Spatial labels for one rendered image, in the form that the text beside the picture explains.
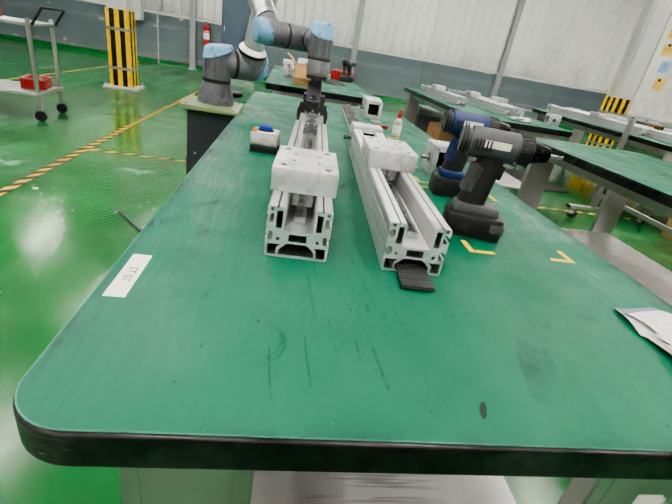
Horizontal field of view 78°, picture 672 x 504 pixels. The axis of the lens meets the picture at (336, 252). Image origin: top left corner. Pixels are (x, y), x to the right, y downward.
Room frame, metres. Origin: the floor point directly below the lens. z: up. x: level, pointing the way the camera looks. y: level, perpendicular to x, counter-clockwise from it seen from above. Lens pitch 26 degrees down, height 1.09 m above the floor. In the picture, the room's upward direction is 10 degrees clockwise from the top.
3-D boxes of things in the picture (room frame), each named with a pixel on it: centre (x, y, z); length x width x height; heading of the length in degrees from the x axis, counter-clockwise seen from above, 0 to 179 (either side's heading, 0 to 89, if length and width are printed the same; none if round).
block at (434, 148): (1.35, -0.27, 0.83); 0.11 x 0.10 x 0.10; 98
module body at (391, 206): (1.00, -0.08, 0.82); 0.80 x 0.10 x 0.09; 6
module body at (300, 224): (0.98, 0.11, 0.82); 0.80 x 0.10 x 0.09; 6
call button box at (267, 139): (1.25, 0.26, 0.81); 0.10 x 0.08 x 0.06; 96
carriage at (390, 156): (1.00, -0.08, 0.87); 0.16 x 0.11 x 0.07; 6
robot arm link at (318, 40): (1.46, 0.16, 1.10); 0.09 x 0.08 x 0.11; 37
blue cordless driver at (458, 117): (1.13, -0.31, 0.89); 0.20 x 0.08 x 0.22; 93
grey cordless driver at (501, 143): (0.84, -0.30, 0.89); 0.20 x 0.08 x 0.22; 83
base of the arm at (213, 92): (1.85, 0.63, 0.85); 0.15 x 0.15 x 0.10
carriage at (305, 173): (0.73, 0.08, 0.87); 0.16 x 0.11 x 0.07; 6
